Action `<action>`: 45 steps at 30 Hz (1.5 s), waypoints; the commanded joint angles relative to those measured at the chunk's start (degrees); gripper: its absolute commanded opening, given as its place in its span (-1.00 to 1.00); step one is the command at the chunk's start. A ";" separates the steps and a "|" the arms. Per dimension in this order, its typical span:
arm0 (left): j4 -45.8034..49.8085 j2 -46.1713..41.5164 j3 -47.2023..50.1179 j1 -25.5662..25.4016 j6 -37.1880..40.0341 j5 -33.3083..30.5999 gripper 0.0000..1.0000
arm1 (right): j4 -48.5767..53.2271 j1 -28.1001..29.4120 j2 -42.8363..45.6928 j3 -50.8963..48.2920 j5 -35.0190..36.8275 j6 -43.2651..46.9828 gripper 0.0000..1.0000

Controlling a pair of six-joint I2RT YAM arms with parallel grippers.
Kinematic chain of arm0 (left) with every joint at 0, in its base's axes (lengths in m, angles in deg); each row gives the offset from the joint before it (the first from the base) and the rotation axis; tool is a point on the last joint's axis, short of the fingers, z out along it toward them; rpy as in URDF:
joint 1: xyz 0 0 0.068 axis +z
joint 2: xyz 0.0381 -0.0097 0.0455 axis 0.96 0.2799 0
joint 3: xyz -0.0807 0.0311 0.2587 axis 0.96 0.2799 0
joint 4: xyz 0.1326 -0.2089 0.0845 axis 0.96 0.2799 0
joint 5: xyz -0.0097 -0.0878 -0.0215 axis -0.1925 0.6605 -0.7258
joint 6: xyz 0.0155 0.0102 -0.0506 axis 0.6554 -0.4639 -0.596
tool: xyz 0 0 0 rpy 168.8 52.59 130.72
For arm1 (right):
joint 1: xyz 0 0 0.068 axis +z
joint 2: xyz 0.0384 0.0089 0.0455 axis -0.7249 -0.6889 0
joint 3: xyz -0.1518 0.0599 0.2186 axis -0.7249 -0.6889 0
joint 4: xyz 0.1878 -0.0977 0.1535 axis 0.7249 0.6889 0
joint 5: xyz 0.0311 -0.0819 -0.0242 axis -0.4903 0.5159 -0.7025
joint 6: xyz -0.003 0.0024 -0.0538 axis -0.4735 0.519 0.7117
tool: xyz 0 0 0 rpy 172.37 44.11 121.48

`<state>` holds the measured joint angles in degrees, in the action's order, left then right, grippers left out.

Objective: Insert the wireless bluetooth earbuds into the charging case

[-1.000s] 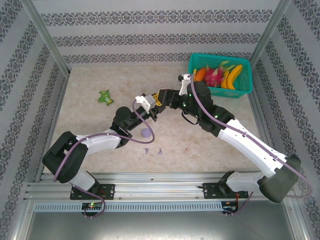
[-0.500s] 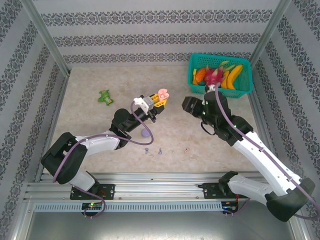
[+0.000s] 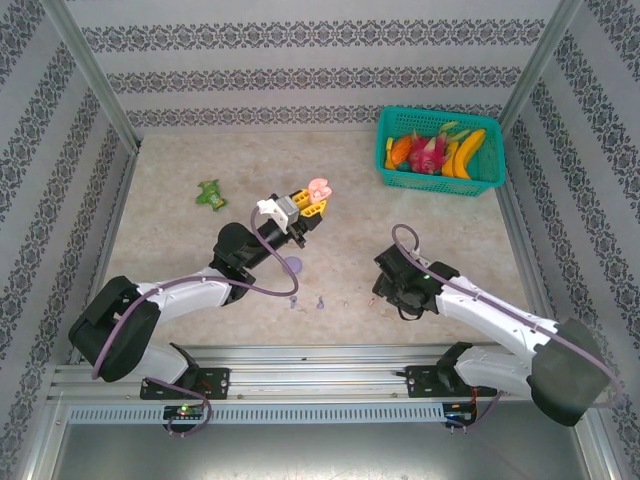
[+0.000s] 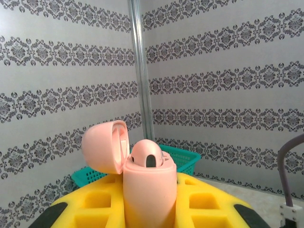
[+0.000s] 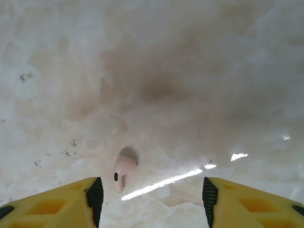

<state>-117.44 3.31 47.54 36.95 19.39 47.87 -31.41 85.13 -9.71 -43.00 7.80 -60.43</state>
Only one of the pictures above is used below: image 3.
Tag pink earbud charging case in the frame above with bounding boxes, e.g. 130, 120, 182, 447
306, 177, 336, 205

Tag teal plastic basket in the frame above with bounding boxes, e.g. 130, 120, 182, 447
374, 105, 505, 199

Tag orange toy fruit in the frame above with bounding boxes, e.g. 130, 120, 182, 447
389, 135, 414, 167

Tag pink dragon fruit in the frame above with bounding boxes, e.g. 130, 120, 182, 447
405, 129, 452, 176

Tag small circuit board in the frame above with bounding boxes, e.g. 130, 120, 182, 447
443, 401, 479, 427
163, 403, 205, 421

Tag yellow banana bunch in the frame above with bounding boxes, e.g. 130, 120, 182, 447
441, 127, 488, 181

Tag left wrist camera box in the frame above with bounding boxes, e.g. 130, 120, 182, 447
255, 193, 302, 230

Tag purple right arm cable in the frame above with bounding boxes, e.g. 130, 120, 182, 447
391, 223, 621, 436

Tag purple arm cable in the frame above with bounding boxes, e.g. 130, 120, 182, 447
89, 207, 301, 439
391, 223, 621, 436

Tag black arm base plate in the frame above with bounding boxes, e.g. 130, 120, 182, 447
139, 367, 232, 401
404, 363, 499, 400

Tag aluminium table edge rail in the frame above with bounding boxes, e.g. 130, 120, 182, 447
494, 134, 571, 361
68, 144, 144, 366

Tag aluminium extrusion mounting rail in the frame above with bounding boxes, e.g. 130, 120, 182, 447
47, 343, 594, 407

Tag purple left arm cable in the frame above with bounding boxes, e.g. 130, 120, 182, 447
89, 207, 301, 439

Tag grey slotted cable duct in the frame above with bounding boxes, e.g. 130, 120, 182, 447
66, 402, 448, 426

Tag aluminium frame post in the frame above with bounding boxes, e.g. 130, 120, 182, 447
498, 0, 585, 134
39, 0, 145, 154

